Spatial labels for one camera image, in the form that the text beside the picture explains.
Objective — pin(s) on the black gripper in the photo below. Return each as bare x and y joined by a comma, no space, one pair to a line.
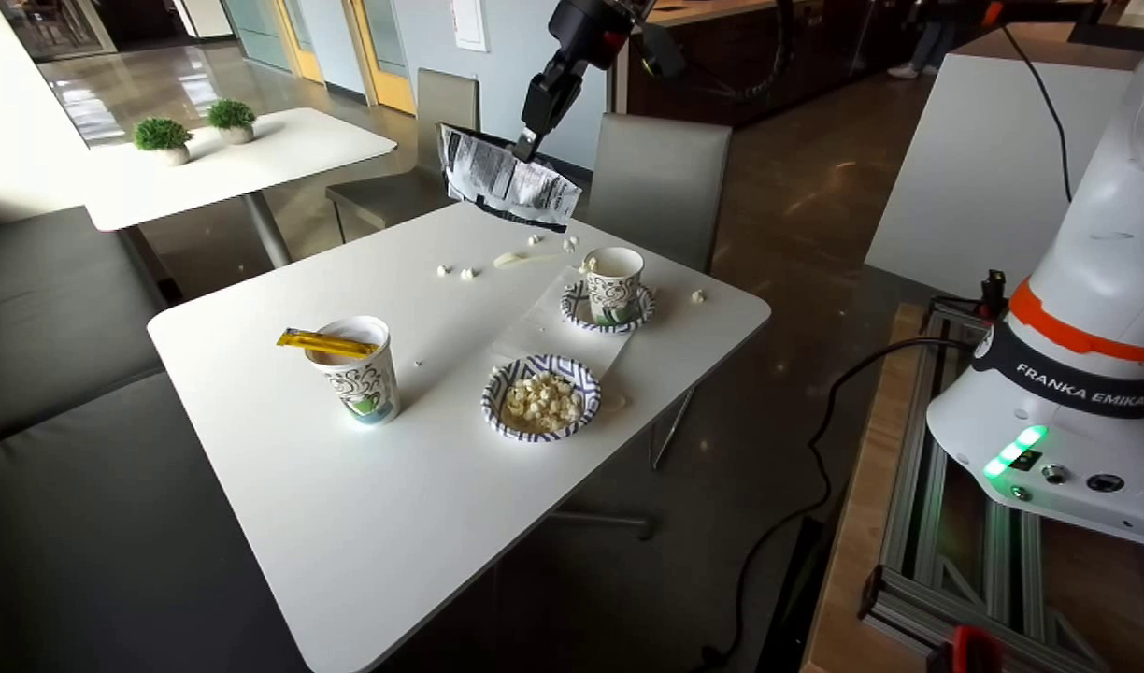
605,26

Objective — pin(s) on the black snack packet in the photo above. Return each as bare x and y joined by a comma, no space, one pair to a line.
504,181

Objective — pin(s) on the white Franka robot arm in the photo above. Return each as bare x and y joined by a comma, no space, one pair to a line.
1097,375

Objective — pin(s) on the patterned coffee cup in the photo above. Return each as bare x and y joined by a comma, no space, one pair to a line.
609,286

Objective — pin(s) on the yellow stick packet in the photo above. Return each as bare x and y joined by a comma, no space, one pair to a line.
317,340

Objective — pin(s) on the tall patterned paper cup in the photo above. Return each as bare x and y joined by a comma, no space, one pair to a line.
368,381

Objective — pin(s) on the grey chair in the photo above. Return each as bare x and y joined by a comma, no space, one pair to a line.
388,198
658,181

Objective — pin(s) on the white popcorn piece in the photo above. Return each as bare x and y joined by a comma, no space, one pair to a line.
698,298
535,240
447,270
467,275

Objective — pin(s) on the yellow framed glass door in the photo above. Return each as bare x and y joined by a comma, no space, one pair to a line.
295,50
389,76

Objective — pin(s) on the long white food smear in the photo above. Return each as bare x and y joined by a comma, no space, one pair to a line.
510,258

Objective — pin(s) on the dark wood counter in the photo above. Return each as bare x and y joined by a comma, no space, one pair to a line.
745,76

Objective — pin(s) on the patterned saucer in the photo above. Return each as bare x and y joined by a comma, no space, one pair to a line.
575,304

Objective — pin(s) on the white paper napkin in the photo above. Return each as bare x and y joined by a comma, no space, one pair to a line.
600,348

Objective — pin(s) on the patterned bowl with food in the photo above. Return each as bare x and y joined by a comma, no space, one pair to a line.
540,396

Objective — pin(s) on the small potted green plant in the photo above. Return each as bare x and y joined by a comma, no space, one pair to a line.
234,116
162,134

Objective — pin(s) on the white side table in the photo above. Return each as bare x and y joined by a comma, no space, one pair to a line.
222,173

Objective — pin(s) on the white dining table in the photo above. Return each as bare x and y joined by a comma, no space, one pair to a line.
350,526

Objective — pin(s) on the wooden board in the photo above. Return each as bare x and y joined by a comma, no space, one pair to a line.
857,534

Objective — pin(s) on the dark upholstered bench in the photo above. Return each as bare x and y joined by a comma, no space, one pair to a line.
62,497

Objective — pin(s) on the white paper wall notice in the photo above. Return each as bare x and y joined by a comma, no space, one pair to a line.
467,22

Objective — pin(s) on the small black clamp post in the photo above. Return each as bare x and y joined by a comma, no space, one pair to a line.
995,294

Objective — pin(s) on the aluminium profile frame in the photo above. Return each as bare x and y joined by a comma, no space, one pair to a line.
909,547

